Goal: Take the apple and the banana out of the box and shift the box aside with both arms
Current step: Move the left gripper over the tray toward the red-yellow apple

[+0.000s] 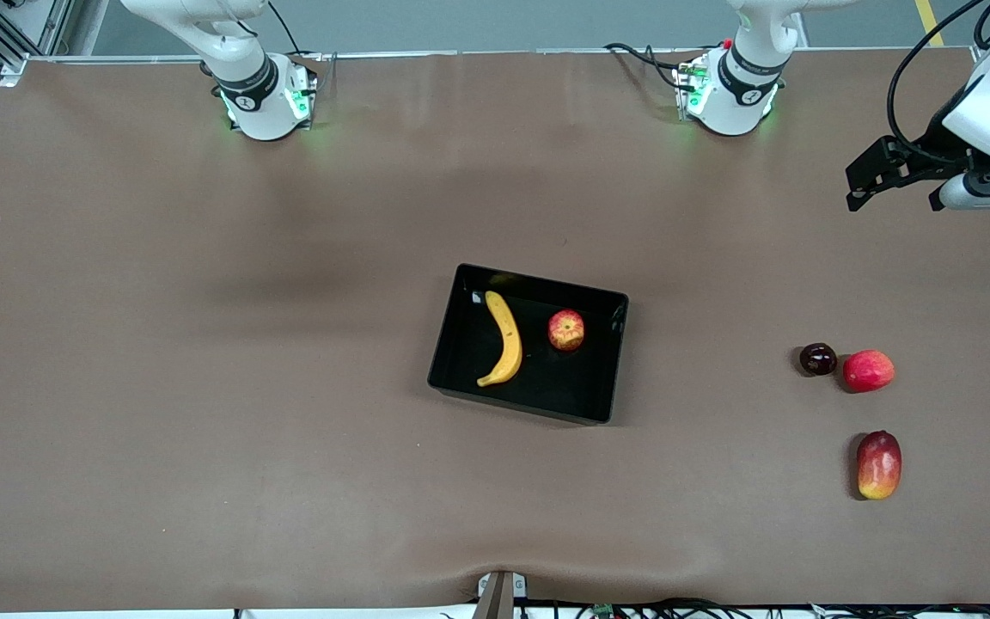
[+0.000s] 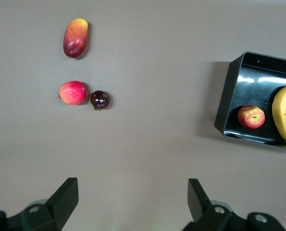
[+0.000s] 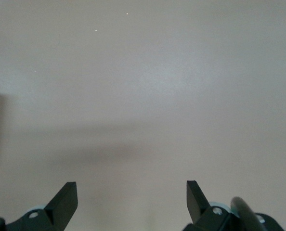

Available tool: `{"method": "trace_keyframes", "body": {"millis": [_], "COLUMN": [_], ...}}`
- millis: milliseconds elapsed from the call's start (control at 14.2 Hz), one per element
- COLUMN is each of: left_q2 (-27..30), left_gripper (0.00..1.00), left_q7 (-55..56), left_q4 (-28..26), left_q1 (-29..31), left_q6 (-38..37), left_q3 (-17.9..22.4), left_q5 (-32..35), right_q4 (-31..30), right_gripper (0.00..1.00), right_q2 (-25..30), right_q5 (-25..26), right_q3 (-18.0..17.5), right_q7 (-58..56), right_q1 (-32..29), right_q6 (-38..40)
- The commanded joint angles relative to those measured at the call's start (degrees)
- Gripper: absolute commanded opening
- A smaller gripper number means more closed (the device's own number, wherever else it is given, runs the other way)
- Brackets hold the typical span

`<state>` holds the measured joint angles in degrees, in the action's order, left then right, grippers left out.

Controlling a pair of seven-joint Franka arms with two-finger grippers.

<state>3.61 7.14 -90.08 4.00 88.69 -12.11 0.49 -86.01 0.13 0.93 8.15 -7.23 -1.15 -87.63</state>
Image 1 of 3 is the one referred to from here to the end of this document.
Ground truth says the red yellow apple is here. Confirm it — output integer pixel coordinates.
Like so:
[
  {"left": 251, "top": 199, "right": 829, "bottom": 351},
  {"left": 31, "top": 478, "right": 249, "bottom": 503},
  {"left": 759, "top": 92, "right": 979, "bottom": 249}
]
[{"left": 547, "top": 309, "right": 586, "bottom": 352}]

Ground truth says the black plastic box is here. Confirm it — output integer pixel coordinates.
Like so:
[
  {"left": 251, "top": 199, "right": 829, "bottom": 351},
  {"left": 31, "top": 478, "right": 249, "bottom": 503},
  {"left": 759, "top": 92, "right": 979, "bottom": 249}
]
[{"left": 426, "top": 262, "right": 631, "bottom": 426}]

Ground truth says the yellow banana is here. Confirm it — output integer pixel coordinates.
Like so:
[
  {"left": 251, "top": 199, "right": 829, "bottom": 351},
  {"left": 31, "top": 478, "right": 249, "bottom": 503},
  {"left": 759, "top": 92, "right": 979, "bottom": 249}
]
[{"left": 475, "top": 291, "right": 524, "bottom": 389}]

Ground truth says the dark red plum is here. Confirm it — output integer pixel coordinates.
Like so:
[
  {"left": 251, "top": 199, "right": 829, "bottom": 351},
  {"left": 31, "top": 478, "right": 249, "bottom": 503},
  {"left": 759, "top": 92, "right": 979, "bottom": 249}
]
[{"left": 798, "top": 342, "right": 839, "bottom": 377}]

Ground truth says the red peach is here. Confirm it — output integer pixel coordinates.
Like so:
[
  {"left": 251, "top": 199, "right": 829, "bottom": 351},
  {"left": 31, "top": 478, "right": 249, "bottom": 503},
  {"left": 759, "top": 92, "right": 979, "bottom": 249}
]
[{"left": 842, "top": 349, "right": 896, "bottom": 394}]

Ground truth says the red yellow mango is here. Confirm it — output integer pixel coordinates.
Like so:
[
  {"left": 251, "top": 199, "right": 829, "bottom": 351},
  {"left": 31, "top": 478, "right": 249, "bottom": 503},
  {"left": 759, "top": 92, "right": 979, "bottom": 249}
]
[{"left": 856, "top": 430, "right": 903, "bottom": 501}]

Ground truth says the brown table cover mat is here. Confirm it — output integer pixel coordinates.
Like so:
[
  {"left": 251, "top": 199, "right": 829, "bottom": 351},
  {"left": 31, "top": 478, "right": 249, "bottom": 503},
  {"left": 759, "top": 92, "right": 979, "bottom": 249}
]
[{"left": 0, "top": 50, "right": 990, "bottom": 613}]

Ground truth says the black left arm base cable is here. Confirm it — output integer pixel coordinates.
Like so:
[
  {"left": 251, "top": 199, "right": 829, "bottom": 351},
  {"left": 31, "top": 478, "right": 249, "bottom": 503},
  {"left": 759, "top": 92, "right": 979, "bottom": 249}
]
[{"left": 605, "top": 41, "right": 724, "bottom": 87}]

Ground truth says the black arm base cable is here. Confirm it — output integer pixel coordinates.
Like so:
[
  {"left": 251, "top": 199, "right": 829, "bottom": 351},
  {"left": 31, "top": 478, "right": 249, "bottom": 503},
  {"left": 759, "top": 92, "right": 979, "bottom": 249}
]
[
  {"left": 267, "top": 0, "right": 324, "bottom": 63},
  {"left": 605, "top": 41, "right": 724, "bottom": 87}
]

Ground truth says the black right arm base cable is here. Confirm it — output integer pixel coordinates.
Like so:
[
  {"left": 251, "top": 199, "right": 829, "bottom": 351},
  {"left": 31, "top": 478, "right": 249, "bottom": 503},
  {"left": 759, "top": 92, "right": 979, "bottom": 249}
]
[{"left": 267, "top": 0, "right": 324, "bottom": 63}]

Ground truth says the grey camera stand bracket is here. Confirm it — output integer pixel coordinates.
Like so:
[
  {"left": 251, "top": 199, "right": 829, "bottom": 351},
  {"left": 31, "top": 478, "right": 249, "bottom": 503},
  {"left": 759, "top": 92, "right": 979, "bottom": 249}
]
[{"left": 474, "top": 570, "right": 529, "bottom": 619}]

